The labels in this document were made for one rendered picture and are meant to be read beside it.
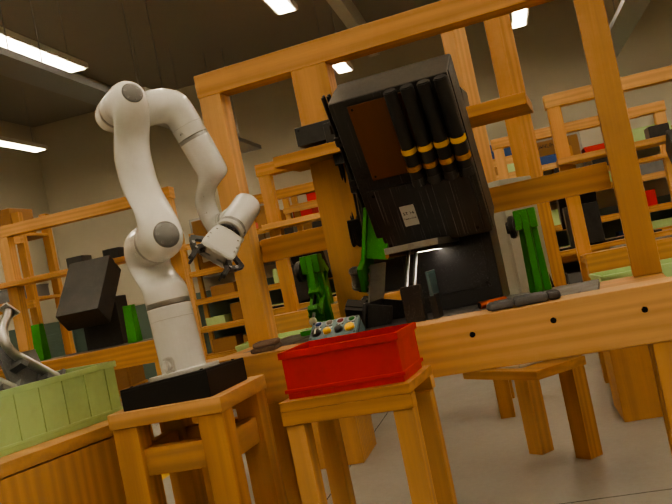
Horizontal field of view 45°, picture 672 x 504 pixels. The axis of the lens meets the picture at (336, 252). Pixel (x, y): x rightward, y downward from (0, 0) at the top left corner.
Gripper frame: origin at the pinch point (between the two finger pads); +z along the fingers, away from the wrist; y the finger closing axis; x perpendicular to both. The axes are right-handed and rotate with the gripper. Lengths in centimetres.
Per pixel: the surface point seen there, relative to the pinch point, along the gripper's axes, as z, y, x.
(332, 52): -111, 3, 15
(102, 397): 10, 8, -62
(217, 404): 32.3, -20.0, -6.9
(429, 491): 36, -73, 9
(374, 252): -42, -41, 1
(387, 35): -114, -11, 31
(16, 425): 37, 23, -52
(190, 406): 33.2, -14.6, -11.7
